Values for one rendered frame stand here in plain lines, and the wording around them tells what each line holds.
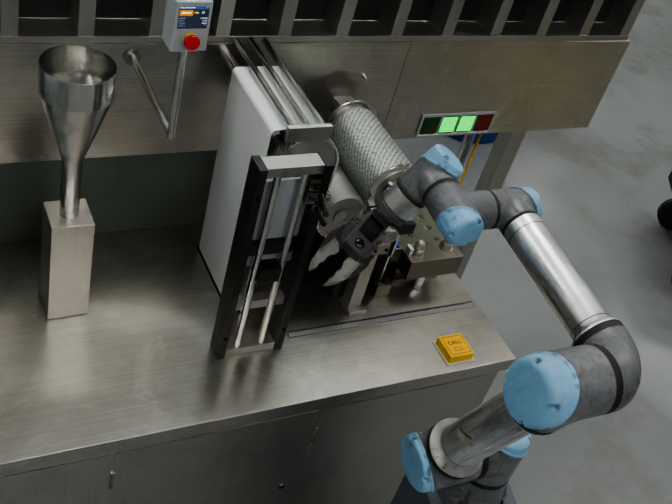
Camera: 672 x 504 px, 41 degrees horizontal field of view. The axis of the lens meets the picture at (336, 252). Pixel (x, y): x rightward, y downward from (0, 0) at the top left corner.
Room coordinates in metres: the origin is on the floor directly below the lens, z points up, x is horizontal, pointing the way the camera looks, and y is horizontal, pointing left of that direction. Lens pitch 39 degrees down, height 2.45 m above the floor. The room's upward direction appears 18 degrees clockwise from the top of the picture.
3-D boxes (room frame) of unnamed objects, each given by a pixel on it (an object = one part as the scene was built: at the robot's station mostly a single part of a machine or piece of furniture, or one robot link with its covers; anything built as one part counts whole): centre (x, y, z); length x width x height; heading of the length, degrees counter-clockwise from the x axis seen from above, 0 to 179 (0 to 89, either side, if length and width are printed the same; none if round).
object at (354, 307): (1.70, -0.08, 1.05); 0.06 x 0.05 x 0.31; 36
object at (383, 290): (1.89, -0.06, 0.92); 0.28 x 0.04 x 0.04; 36
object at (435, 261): (1.99, -0.14, 1.00); 0.40 x 0.16 x 0.06; 36
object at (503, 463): (1.25, -0.42, 1.07); 0.13 x 0.12 x 0.14; 125
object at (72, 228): (1.41, 0.56, 1.19); 0.14 x 0.14 x 0.57
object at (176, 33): (1.45, 0.37, 1.66); 0.07 x 0.07 x 0.10; 38
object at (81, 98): (1.41, 0.56, 1.50); 0.14 x 0.14 x 0.06
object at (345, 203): (1.78, 0.08, 1.18); 0.26 x 0.12 x 0.12; 36
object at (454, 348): (1.66, -0.35, 0.91); 0.07 x 0.07 x 0.02; 36
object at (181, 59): (1.46, 0.38, 1.51); 0.02 x 0.02 x 0.20
